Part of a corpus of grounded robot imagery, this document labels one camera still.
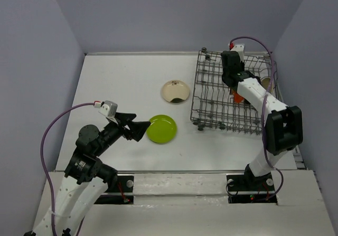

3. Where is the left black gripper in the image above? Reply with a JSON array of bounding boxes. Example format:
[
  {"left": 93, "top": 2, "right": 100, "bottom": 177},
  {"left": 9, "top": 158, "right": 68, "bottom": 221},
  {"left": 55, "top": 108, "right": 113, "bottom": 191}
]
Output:
[{"left": 95, "top": 111, "right": 152, "bottom": 155}]

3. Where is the orange plate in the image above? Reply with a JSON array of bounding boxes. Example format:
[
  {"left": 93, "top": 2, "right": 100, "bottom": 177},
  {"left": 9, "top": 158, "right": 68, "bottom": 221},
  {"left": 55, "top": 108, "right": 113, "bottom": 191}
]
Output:
[{"left": 233, "top": 92, "right": 244, "bottom": 103}]

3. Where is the cream floral plate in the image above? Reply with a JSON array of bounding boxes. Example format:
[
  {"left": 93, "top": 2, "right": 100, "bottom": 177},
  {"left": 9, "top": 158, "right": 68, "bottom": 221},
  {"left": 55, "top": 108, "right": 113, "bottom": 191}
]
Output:
[{"left": 261, "top": 77, "right": 274, "bottom": 93}]

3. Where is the grey wire dish rack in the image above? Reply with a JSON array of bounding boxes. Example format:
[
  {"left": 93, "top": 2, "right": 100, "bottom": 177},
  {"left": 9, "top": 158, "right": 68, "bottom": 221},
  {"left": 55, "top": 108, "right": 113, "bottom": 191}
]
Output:
[{"left": 190, "top": 47, "right": 280, "bottom": 138}]

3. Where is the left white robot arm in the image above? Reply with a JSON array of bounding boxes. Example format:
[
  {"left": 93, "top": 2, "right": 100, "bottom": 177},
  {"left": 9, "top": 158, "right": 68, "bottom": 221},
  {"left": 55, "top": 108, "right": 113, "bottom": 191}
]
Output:
[{"left": 26, "top": 113, "right": 151, "bottom": 235}]

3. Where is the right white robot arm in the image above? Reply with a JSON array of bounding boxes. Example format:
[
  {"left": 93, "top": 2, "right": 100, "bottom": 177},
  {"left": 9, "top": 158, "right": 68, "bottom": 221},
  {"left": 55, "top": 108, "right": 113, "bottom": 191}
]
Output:
[{"left": 221, "top": 51, "right": 303, "bottom": 190}]

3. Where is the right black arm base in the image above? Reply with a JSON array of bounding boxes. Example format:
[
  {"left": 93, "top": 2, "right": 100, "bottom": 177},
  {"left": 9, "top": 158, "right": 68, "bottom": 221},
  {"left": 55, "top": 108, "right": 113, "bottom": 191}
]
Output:
[{"left": 225, "top": 166, "right": 277, "bottom": 204}]

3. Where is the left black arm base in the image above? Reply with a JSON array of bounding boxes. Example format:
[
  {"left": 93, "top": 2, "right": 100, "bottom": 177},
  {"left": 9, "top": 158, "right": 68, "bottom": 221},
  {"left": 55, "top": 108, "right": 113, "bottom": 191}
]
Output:
[{"left": 95, "top": 175, "right": 134, "bottom": 205}]

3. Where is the green plate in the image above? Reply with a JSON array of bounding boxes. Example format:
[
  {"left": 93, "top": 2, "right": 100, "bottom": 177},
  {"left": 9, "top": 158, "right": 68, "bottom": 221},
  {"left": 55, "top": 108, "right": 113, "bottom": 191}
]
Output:
[{"left": 146, "top": 115, "right": 177, "bottom": 144}]

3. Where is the cream plate with dark spot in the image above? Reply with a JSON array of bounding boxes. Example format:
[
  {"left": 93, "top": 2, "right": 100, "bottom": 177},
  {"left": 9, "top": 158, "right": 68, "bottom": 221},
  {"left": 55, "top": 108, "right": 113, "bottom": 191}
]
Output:
[{"left": 161, "top": 80, "right": 190, "bottom": 103}]

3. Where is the white foam strip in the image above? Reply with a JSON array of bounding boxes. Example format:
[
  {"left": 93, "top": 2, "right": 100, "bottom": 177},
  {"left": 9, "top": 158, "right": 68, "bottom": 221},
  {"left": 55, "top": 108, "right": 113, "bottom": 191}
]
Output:
[{"left": 133, "top": 173, "right": 227, "bottom": 196}]

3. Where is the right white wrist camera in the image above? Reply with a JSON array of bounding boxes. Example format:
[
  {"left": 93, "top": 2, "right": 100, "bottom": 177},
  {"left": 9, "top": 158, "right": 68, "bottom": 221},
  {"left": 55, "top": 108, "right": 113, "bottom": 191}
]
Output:
[{"left": 229, "top": 42, "right": 245, "bottom": 62}]

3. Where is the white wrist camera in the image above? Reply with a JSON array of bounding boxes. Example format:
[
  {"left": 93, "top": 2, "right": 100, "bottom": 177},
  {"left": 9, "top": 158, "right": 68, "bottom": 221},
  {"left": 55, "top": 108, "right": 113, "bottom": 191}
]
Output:
[
  {"left": 229, "top": 42, "right": 245, "bottom": 62},
  {"left": 94, "top": 100, "right": 118, "bottom": 122}
]

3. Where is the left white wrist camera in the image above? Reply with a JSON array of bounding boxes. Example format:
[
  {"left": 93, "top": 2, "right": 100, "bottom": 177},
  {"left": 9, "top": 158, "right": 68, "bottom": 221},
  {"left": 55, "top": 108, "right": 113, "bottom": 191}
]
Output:
[{"left": 94, "top": 100, "right": 118, "bottom": 122}]

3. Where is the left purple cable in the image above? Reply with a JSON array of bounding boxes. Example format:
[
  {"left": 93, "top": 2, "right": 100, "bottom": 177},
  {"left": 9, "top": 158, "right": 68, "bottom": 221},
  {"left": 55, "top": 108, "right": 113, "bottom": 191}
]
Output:
[{"left": 40, "top": 102, "right": 82, "bottom": 236}]

